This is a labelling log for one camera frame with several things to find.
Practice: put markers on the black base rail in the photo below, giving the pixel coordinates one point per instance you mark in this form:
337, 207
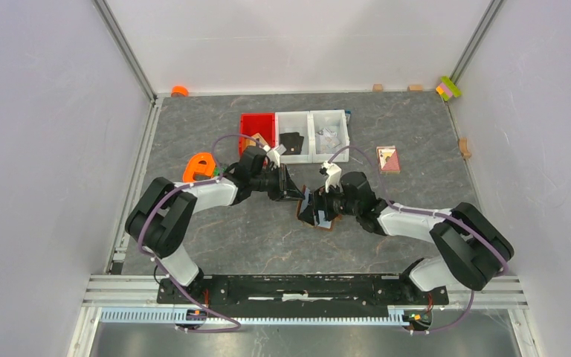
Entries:
311, 295

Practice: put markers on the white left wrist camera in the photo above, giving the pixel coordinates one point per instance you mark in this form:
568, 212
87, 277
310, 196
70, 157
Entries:
273, 154

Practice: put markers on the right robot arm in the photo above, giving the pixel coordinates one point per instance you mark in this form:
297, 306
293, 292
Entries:
471, 250

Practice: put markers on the white plastic bin right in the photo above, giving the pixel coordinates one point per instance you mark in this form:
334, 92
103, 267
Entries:
333, 119

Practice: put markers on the white diamond credit card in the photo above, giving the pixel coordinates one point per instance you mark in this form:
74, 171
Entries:
327, 139

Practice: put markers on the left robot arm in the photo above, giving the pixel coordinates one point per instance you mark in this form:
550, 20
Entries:
159, 221

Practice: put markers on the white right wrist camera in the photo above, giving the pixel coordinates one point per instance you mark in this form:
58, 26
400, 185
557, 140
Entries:
333, 173

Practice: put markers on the cards in red bin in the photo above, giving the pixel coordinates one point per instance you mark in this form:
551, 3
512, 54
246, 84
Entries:
255, 140

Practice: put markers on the colourful toy block stack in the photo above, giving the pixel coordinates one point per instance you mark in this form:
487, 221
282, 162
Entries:
447, 90

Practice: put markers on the brown leather card holder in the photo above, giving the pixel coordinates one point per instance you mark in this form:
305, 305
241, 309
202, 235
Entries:
314, 217

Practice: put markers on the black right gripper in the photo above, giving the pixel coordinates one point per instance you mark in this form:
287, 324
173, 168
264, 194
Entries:
323, 200

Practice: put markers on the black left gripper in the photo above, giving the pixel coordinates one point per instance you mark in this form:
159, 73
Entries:
285, 190

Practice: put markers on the cards in white bin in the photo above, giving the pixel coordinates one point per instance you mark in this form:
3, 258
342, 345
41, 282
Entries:
327, 151

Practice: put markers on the orange tape dispenser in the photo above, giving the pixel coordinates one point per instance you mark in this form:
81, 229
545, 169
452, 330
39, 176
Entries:
200, 167

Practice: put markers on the white plastic bin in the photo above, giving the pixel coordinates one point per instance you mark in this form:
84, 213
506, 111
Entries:
292, 130
333, 119

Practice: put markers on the playing card box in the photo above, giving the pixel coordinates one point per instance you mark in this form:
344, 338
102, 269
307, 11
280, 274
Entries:
388, 159

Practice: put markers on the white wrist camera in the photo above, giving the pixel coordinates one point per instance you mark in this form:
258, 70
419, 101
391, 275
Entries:
273, 154
333, 173

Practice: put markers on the red plastic bin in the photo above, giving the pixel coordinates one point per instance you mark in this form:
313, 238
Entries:
262, 124

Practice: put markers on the wooden arch block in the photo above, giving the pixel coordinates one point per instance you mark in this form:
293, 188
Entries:
464, 149

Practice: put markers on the dark grey credit card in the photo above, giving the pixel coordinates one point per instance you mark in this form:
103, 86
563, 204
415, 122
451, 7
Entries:
293, 142

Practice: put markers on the white plastic bin left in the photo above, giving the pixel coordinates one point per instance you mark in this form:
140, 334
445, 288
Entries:
292, 130

